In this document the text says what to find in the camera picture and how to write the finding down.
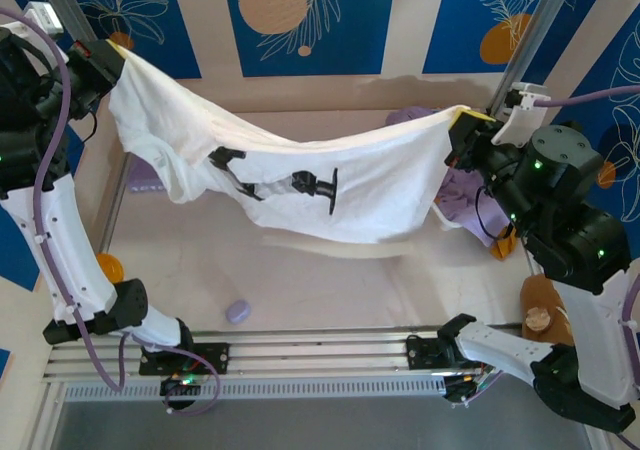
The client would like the white t-shirt with black print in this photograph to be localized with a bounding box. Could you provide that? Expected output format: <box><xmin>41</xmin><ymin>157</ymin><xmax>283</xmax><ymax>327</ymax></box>
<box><xmin>107</xmin><ymin>49</ymin><xmax>494</xmax><ymax>261</ymax></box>

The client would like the crumpled lavender t-shirt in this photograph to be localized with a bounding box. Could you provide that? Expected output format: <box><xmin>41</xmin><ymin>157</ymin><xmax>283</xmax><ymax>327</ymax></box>
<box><xmin>384</xmin><ymin>105</ymin><xmax>511</xmax><ymax>246</ymax></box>

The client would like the yellow t-shirt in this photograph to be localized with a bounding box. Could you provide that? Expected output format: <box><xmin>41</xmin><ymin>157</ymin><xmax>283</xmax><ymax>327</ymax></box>
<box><xmin>489</xmin><ymin>224</ymin><xmax>519</xmax><ymax>261</ymax></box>

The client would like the folded lavender t-shirt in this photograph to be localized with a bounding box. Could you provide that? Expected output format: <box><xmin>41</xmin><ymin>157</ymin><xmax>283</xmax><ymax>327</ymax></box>
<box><xmin>127</xmin><ymin>154</ymin><xmax>169</xmax><ymax>194</ymax></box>

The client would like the brown teddy bear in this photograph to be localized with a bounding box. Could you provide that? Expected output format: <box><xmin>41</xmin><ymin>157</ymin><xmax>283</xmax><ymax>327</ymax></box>
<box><xmin>519</xmin><ymin>274</ymin><xmax>576</xmax><ymax>346</ymax></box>

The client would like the orange plastic cup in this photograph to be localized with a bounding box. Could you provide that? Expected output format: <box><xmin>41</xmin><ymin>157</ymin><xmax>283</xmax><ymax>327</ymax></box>
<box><xmin>96</xmin><ymin>252</ymin><xmax>125</xmax><ymax>285</ymax></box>

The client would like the black controller box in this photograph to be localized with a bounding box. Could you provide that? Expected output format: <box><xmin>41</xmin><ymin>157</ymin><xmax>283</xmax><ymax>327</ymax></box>
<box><xmin>442</xmin><ymin>374</ymin><xmax>477</xmax><ymax>405</ymax></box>
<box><xmin>159</xmin><ymin>375</ymin><xmax>201</xmax><ymax>399</ymax></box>

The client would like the small lavender oval case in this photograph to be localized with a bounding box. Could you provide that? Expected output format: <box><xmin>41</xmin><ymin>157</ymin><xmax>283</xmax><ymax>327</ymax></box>
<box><xmin>224</xmin><ymin>298</ymin><xmax>252</xmax><ymax>325</ymax></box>

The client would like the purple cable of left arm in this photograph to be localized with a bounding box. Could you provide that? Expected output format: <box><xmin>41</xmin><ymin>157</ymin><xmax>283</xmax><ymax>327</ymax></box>
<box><xmin>0</xmin><ymin>7</ymin><xmax>221</xmax><ymax>416</ymax></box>

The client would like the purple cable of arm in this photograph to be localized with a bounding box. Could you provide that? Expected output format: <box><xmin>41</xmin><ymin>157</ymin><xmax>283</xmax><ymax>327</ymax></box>
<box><xmin>449</xmin><ymin>85</ymin><xmax>640</xmax><ymax>444</ymax></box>
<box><xmin>0</xmin><ymin>7</ymin><xmax>221</xmax><ymax>416</ymax></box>

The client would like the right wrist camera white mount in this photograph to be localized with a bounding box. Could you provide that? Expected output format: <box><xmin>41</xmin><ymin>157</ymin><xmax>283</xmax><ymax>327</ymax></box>
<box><xmin>492</xmin><ymin>82</ymin><xmax>551</xmax><ymax>146</ymax></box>

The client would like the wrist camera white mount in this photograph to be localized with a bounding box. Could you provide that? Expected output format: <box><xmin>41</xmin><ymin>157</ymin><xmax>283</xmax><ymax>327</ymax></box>
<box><xmin>22</xmin><ymin>2</ymin><xmax>64</xmax><ymax>36</ymax></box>
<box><xmin>492</xmin><ymin>82</ymin><xmax>551</xmax><ymax>146</ymax></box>

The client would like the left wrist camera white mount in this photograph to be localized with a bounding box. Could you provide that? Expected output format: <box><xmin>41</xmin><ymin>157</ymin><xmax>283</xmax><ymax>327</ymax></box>
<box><xmin>22</xmin><ymin>2</ymin><xmax>64</xmax><ymax>36</ymax></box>

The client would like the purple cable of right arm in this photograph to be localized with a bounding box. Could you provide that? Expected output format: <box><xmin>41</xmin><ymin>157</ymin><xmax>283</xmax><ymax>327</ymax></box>
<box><xmin>449</xmin><ymin>85</ymin><xmax>640</xmax><ymax>444</ymax></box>

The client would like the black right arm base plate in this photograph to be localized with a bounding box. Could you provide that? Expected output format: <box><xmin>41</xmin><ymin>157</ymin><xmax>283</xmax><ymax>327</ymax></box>
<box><xmin>405</xmin><ymin>333</ymin><xmax>497</xmax><ymax>371</ymax></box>

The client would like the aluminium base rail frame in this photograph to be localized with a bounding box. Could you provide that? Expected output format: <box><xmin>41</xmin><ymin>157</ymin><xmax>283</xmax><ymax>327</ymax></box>
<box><xmin>42</xmin><ymin>324</ymin><xmax>541</xmax><ymax>386</ymax></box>

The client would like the white slotted cable duct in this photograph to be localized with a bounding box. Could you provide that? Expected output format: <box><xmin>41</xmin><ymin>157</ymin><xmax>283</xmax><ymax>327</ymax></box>
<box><xmin>62</xmin><ymin>375</ymin><xmax>451</xmax><ymax>402</ymax></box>

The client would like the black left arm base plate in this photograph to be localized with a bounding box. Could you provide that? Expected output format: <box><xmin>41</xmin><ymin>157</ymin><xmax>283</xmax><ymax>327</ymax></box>
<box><xmin>138</xmin><ymin>342</ymin><xmax>231</xmax><ymax>376</ymax></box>

